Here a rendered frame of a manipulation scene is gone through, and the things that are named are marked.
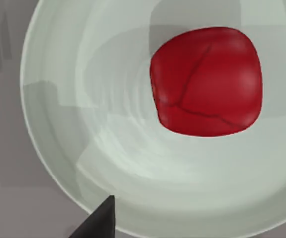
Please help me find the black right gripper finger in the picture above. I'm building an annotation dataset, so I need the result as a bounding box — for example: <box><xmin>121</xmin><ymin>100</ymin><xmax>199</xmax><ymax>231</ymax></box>
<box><xmin>67</xmin><ymin>195</ymin><xmax>116</xmax><ymax>238</ymax></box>

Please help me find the white round plate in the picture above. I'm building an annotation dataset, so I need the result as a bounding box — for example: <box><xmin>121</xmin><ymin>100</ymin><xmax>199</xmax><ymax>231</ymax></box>
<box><xmin>19</xmin><ymin>0</ymin><xmax>286</xmax><ymax>238</ymax></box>

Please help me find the red round fruit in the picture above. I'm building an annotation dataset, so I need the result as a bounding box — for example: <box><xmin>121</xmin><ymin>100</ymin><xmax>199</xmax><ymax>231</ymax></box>
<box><xmin>149</xmin><ymin>26</ymin><xmax>263</xmax><ymax>137</ymax></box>

